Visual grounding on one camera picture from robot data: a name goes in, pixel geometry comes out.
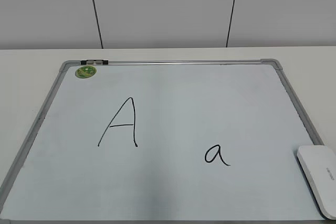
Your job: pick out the white whiteboard eraser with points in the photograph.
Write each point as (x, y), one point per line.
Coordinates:
(318, 164)

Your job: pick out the green round magnet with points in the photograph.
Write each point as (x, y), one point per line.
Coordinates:
(85, 72)

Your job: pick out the white whiteboard with grey frame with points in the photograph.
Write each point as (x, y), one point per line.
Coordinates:
(165, 141)

